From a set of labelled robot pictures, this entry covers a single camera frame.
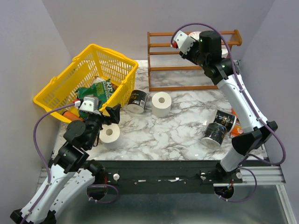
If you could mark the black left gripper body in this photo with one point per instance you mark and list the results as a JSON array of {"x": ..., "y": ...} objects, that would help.
[{"x": 100, "y": 120}]

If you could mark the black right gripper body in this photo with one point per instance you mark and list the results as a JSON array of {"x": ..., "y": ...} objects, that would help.
[{"x": 193, "y": 54}]

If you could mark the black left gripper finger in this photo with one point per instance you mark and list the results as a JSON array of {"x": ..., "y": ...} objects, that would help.
[
  {"x": 110, "y": 111},
  {"x": 116, "y": 113}
]

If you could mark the plastic pinkish paper roll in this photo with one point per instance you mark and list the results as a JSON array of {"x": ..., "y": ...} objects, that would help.
[{"x": 195, "y": 35}]

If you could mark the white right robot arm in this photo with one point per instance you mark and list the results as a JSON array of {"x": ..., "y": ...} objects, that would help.
[{"x": 256, "y": 127}]

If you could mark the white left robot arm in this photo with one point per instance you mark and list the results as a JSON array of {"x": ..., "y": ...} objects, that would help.
[{"x": 70, "y": 171}]

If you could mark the wooden two-tier shelf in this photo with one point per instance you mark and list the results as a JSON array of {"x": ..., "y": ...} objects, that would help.
[{"x": 163, "y": 57}]

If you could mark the green snack bag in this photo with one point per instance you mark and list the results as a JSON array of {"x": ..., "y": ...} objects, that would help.
[{"x": 102, "y": 90}]

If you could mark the black wrapped roll near basket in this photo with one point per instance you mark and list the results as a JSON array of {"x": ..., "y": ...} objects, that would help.
[{"x": 137, "y": 101}]

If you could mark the orange carrot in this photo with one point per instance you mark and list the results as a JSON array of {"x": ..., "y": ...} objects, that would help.
[{"x": 71, "y": 116}]

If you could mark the yellow plastic shopping basket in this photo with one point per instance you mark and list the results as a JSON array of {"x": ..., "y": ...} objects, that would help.
[{"x": 94, "y": 61}]

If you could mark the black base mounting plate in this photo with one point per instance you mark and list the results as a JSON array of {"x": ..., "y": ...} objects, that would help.
[{"x": 162, "y": 177}]

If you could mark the black wrapped roll right rear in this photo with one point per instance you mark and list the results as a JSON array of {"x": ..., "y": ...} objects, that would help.
[{"x": 225, "y": 119}]

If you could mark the black wrapped roll right front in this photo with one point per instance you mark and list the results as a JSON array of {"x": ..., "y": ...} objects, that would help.
[{"x": 214, "y": 135}]

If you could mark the orange snack packet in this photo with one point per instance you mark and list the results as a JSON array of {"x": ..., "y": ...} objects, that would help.
[{"x": 237, "y": 130}]

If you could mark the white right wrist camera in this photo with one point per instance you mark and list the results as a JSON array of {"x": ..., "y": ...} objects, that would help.
[{"x": 183, "y": 42}]

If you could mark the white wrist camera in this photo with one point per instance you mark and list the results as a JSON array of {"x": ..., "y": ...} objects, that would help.
[
  {"x": 183, "y": 42},
  {"x": 87, "y": 104}
]

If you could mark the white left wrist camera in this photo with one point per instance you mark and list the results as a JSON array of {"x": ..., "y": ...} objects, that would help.
[{"x": 87, "y": 104}]

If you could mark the aluminium rail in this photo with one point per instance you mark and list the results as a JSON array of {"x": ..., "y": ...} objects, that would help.
[{"x": 264, "y": 176}]

